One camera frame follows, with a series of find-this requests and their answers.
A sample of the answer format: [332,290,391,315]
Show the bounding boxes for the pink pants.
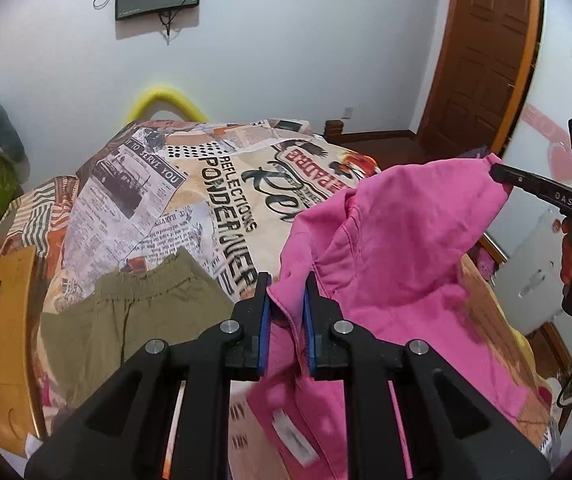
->
[248,155,528,479]

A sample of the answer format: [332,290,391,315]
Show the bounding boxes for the white suitcase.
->
[493,208,564,335]

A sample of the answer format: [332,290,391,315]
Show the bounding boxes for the pink slipper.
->
[475,248,498,281]

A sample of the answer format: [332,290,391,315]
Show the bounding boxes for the brown wooden door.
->
[418,0,539,159]

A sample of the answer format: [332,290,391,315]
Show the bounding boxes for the olive green pants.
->
[40,248,233,408]

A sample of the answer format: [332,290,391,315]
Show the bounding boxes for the wooden chair back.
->
[0,247,44,456]

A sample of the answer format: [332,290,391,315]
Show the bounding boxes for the newspaper print bed cover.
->
[0,118,557,480]

